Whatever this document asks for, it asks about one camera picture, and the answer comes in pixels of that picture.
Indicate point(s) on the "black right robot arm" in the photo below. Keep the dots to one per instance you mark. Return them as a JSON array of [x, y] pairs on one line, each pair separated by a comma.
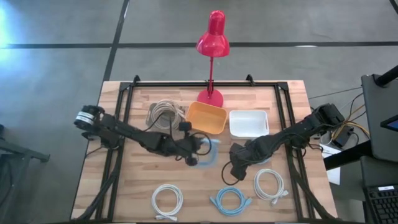
[[295, 132]]

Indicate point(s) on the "white paper sheet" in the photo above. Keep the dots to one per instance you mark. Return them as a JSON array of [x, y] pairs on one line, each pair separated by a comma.
[[334, 175]]

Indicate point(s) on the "black tablet screen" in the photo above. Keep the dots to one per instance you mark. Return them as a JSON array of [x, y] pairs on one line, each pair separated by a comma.
[[392, 124]]

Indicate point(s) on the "orange plastic bin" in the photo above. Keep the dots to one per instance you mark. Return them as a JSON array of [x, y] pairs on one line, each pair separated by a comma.
[[205, 119]]

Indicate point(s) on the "black aluminium table frame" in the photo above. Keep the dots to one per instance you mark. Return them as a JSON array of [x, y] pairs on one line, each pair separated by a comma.
[[186, 84]]

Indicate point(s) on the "black laptop keyboard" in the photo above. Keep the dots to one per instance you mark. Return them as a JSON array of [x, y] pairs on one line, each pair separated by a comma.
[[382, 205]]

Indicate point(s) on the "white plastic bin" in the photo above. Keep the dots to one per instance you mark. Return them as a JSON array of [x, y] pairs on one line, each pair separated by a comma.
[[248, 123]]

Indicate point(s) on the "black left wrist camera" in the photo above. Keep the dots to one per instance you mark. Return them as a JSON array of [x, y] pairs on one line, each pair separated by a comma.
[[185, 126]]

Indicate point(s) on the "red desk lamp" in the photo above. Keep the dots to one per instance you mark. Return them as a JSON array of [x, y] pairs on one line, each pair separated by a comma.
[[213, 40]]

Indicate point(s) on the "dark grey side table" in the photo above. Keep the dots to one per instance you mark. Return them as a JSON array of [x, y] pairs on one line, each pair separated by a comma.
[[376, 124]]

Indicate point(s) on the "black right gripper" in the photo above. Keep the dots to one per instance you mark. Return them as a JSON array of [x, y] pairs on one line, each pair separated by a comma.
[[250, 152]]

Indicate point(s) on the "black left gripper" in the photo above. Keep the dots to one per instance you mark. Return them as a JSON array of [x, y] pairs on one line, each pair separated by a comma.
[[183, 146]]

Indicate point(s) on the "black power adapter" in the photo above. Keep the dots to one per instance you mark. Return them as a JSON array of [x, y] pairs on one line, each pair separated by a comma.
[[342, 138]]

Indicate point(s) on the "black metal stand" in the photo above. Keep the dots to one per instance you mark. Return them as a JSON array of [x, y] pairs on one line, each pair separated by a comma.
[[18, 152]]

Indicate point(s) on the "black pole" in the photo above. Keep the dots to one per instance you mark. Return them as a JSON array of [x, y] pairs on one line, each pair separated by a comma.
[[388, 76]]

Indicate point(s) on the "grey plastic bin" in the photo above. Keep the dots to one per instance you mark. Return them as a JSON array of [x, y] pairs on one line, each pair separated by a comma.
[[150, 116]]

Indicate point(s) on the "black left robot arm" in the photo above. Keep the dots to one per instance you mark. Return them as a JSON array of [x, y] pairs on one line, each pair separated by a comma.
[[130, 133]]

